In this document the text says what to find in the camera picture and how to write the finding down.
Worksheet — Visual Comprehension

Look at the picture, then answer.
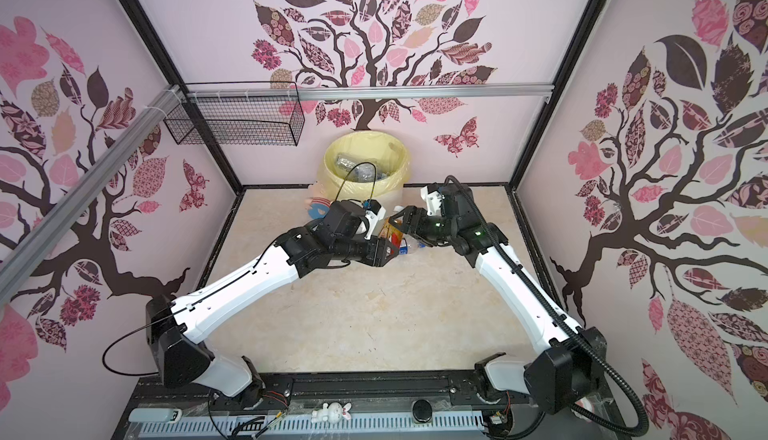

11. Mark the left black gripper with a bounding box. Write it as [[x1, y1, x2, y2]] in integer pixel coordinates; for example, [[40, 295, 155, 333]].
[[332, 234, 398, 266]]

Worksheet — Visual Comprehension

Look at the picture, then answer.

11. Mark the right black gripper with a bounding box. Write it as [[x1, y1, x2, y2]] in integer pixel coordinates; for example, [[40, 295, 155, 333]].
[[388, 207, 457, 245]]

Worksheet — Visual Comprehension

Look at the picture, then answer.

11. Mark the red yellow label bottle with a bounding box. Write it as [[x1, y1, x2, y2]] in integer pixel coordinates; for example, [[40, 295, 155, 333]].
[[380, 221, 404, 254]]

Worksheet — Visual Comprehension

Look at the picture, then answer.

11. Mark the clear bottle purple cap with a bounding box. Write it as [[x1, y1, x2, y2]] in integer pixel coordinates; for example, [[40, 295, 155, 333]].
[[334, 154, 376, 183]]

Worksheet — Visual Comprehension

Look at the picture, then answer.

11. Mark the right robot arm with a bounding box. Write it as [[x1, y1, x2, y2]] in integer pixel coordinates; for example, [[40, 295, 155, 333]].
[[389, 185, 604, 418]]

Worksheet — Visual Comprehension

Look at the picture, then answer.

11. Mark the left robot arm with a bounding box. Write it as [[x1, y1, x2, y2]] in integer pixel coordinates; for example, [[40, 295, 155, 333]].
[[146, 227, 399, 397]]

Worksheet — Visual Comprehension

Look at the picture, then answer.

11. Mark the white plastic waste bin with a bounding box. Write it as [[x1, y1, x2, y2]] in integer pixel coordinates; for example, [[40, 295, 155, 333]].
[[337, 183, 403, 213]]

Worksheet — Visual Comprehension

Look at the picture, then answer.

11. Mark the yellow plastic bin liner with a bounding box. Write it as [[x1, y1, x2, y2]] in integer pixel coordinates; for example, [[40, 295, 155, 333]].
[[318, 131, 411, 200]]

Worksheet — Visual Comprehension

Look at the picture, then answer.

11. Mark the plush doll toy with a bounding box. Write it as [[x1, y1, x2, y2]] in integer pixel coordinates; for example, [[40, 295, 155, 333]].
[[305, 197, 331, 220]]

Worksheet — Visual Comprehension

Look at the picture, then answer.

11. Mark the white bunny figurine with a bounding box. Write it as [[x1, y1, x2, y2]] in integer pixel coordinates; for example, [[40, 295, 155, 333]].
[[311, 402, 352, 424]]

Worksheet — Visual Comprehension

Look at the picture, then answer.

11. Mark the black round knob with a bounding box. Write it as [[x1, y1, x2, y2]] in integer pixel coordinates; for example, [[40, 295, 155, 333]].
[[411, 399, 434, 424]]

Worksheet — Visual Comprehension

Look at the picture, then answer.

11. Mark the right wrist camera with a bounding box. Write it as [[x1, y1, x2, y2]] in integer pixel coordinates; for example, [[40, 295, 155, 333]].
[[420, 183, 446, 218]]

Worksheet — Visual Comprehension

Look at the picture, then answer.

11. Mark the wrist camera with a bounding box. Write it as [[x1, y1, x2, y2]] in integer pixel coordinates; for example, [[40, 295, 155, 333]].
[[322, 200, 386, 240], [420, 183, 446, 218]]

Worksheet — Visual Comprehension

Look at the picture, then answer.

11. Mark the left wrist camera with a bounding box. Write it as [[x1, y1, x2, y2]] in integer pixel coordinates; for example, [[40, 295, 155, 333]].
[[322, 200, 386, 240]]

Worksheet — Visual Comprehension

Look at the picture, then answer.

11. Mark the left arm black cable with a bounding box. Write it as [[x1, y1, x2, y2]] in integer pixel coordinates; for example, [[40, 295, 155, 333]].
[[333, 161, 379, 204]]

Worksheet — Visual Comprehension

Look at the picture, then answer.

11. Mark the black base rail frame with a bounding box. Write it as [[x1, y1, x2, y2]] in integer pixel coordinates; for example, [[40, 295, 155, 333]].
[[111, 370, 617, 439]]

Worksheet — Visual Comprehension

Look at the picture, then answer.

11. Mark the black wire mesh basket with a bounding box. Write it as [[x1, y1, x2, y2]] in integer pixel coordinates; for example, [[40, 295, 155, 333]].
[[164, 80, 305, 147]]

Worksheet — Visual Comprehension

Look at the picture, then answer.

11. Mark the white vented cable duct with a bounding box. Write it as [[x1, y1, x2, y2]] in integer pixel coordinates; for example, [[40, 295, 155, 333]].
[[126, 411, 484, 439]]

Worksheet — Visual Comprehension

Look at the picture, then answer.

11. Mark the aluminium rail back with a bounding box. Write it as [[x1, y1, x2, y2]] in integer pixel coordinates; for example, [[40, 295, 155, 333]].
[[187, 83, 554, 102]]

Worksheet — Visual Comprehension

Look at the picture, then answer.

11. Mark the aluminium rail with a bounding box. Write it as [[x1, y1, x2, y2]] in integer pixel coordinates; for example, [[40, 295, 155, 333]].
[[1, 85, 184, 305], [187, 83, 554, 102]]

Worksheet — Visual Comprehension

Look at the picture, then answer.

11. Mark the black corrugated cable hose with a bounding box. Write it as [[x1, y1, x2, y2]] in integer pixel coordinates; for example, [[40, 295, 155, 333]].
[[443, 175, 650, 439]]

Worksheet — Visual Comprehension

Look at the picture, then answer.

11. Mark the aluminium rail left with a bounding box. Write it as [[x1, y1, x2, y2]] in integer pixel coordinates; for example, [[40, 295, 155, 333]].
[[1, 85, 184, 305]]

